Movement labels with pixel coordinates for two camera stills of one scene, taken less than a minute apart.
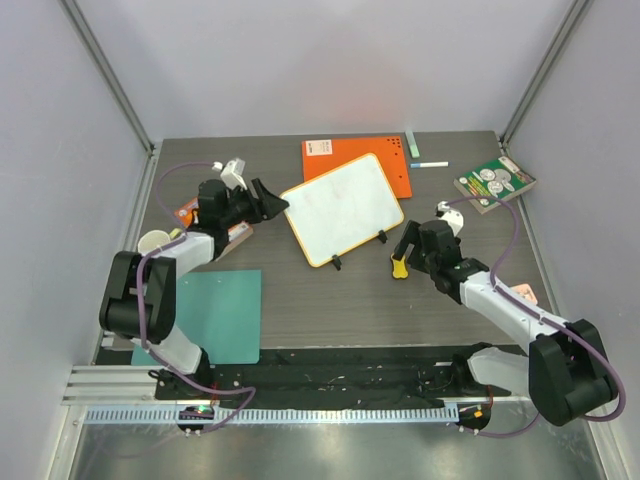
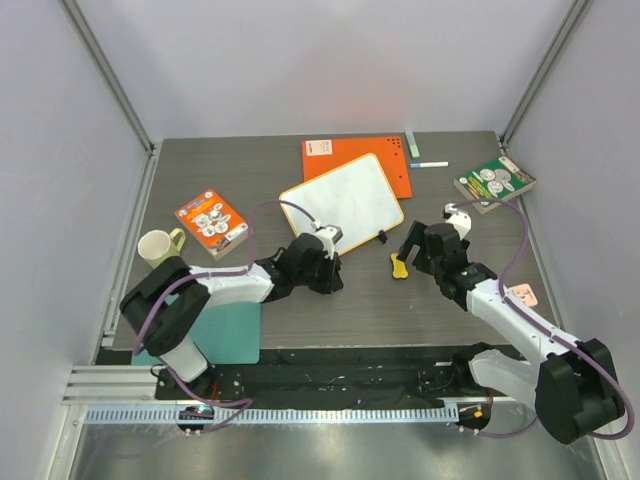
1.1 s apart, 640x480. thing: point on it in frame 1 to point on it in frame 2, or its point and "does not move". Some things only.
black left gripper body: (244, 206) to (318, 277)
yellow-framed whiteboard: (343, 208) does not move
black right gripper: (416, 247) does not move
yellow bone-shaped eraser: (399, 267) does not move
